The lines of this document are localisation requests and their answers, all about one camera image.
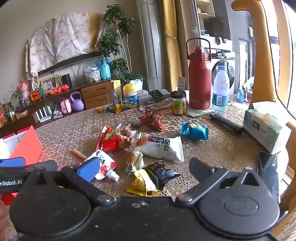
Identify photo frame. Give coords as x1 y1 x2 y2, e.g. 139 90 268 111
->
40 74 59 93

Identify clear plastic bag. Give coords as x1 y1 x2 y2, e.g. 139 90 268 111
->
83 66 102 83

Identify black plastic bag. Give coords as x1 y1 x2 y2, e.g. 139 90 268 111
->
257 151 289 204

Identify tall green houseplant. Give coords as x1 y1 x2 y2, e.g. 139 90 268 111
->
96 4 144 84

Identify white router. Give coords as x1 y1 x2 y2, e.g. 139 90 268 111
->
32 105 52 123

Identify purple kettlebell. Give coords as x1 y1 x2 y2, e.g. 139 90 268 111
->
69 91 85 110

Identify yellow foil pouch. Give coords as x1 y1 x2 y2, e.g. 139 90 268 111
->
111 80 122 105

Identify clear sausage packet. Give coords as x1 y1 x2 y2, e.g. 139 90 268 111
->
117 123 137 139

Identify orange foil snack packet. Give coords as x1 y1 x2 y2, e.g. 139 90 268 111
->
138 108 165 132

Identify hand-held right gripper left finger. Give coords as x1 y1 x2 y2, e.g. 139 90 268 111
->
18 158 115 205

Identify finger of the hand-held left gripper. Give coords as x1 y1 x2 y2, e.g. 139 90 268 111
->
0 160 58 174
0 157 26 167

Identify glass jar with black lid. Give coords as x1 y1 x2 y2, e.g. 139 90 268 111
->
170 91 188 115

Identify clear bread packet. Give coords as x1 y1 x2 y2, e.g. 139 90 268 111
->
125 148 145 175

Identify yellow snack packet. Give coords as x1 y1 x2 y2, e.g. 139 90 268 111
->
126 169 158 197

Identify clear water bottle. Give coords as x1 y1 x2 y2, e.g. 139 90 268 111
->
212 65 230 114

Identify pink doll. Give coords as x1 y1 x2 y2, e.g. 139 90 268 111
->
18 79 31 100

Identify green edged cloth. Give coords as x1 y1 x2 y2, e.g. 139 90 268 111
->
185 105 214 117

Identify pink books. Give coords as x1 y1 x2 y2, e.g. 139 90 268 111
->
139 102 171 112

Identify grey flat box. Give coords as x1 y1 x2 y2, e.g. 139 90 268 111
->
138 89 171 106

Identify blue snack packet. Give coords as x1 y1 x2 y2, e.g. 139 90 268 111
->
180 122 209 141

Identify row of red ornaments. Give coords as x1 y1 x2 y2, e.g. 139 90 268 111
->
44 84 70 97

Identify white washing machine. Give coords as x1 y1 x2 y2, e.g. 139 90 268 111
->
200 35 236 102

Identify green white tissue pack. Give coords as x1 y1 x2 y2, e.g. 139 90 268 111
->
243 102 292 154

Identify pink toy case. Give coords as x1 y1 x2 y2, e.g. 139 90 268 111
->
60 97 72 114

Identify yellow lid supplement bottle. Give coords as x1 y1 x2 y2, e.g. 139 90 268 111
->
122 84 139 108

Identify black snack packet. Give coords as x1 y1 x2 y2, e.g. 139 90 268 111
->
143 161 181 190

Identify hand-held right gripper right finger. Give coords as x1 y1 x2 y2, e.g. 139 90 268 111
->
176 158 270 207

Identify orange green clock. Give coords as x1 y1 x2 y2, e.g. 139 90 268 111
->
31 89 44 101

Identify light blue jug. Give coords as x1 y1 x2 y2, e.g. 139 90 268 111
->
95 59 111 80

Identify black television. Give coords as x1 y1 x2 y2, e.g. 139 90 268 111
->
37 51 104 76

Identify black flat box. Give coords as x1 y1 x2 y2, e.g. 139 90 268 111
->
148 89 166 100

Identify glass cup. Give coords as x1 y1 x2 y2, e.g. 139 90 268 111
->
107 93 118 110

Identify red snack packet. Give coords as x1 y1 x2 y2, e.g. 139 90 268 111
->
97 124 132 152

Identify white plant pot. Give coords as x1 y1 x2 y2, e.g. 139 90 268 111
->
128 78 144 91

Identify yellow curtain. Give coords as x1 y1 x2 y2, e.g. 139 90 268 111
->
161 0 183 92

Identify wooden wall shelf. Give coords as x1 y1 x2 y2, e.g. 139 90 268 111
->
195 0 215 20

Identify wooden television cabinet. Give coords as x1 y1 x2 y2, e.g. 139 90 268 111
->
0 75 121 133

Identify wooden stick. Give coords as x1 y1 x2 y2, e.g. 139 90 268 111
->
71 149 88 160

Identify standing air conditioner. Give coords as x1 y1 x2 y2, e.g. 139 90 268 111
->
136 0 167 79

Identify red cardboard box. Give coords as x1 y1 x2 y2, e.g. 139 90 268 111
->
0 125 44 206

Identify white spouted pouch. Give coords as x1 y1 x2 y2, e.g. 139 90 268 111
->
80 149 120 181

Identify white bun packet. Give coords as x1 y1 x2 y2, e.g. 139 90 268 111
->
135 133 185 162

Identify red thermos bottle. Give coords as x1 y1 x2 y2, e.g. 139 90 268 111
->
186 38 213 110

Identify floral dust cloth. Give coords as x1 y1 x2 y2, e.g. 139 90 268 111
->
25 12 104 75

